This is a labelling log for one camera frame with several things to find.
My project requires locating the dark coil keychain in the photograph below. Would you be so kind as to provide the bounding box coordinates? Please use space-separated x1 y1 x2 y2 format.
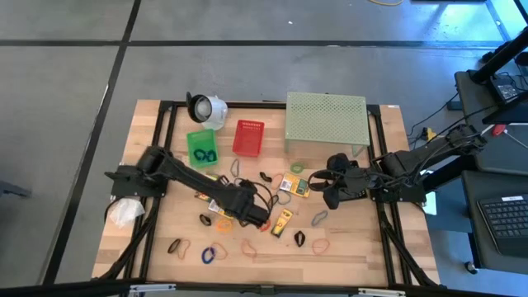
192 148 219 163

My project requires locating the blue coil keychain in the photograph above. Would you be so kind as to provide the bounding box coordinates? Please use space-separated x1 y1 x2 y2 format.
200 246 217 266

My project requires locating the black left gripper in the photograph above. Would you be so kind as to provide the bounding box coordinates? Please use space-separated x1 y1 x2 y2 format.
225 184 272 229

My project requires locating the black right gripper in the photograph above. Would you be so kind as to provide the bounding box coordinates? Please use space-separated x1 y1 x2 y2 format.
323 152 370 210

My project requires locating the black side desk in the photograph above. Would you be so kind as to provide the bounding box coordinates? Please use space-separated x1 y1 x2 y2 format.
453 68 528 276

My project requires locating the grey chair base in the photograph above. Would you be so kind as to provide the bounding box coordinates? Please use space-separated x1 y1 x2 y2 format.
0 180 32 198

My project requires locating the white labelled crayon box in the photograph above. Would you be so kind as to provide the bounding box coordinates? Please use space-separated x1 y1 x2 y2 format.
207 199 233 219

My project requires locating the green plastic basket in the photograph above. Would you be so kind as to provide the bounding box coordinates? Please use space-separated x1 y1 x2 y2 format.
186 128 220 169

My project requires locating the white paper sheet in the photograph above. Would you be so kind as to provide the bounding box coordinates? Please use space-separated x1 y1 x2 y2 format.
423 190 438 216

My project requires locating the large yellow crayon box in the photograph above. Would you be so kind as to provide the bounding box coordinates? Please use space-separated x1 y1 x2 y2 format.
279 172 311 199

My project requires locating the red plastic basket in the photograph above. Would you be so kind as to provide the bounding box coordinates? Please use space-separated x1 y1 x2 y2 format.
231 119 266 158

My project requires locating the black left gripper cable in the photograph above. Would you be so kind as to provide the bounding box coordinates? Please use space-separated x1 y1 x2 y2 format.
233 177 276 210

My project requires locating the small yellow crayon box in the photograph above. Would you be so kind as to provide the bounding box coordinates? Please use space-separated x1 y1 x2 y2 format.
270 208 295 238

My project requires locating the black diagonal pole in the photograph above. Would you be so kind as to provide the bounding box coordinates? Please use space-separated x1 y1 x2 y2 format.
471 26 528 85

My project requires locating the green perforated metal shelf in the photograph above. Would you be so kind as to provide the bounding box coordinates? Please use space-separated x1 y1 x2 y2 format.
283 91 371 158

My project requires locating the black aluminium table frame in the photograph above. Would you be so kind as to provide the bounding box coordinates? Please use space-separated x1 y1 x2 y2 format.
0 100 528 297

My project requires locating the white plastic bag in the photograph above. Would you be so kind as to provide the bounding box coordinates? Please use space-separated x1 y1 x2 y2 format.
107 197 146 229

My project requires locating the black keyboard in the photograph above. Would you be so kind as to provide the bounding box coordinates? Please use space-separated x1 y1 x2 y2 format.
477 193 528 257

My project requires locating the black power adapter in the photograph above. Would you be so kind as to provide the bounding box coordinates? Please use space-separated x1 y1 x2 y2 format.
490 78 521 104

